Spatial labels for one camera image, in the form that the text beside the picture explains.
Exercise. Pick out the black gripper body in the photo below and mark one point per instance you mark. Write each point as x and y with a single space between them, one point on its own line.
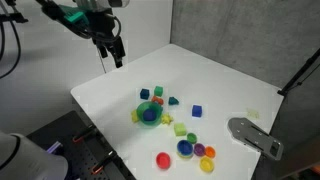
101 23

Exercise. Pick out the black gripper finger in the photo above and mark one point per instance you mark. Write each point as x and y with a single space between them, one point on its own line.
104 50
118 55

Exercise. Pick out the red plastic bowl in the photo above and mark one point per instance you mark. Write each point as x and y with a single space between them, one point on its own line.
163 160

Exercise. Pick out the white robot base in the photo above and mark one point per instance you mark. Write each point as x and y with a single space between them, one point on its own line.
28 160

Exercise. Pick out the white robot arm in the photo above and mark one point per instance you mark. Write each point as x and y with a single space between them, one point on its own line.
100 2

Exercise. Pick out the blue block in green bowl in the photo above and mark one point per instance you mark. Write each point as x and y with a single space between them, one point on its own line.
149 115

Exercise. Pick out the blue bowl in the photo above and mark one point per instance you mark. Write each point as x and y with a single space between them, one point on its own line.
185 148

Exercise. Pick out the purple bowl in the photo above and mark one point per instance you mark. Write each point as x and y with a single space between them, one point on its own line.
199 150

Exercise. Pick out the small orange bowl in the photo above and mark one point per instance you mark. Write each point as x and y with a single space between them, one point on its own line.
210 152

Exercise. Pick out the dark blue cube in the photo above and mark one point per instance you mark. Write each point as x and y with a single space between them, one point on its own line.
144 94

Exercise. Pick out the orange toy block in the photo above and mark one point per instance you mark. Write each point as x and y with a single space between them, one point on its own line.
157 100

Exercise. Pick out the yellow toy block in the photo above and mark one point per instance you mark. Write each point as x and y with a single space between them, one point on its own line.
134 116

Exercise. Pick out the teal toy block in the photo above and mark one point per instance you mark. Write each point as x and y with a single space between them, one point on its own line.
173 101

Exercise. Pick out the yellow star toy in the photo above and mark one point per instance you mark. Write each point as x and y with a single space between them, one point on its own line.
166 119

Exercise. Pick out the black clamp with orange tip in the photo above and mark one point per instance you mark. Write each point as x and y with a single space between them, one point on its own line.
84 133
105 162

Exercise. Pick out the bright blue cube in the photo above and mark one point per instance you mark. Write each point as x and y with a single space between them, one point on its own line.
196 111

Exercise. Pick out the light green cube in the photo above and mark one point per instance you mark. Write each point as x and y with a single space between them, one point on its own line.
180 129

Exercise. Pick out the black perforated breadboard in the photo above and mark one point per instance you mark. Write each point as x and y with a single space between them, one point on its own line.
83 156

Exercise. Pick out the purple strip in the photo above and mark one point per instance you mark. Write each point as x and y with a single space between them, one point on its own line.
54 147

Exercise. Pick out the grey metal plate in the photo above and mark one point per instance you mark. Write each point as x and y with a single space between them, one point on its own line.
255 137

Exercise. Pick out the black tripod leg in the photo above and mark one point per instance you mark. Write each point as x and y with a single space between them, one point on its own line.
300 73

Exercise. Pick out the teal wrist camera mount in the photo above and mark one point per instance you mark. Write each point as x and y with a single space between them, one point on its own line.
77 16

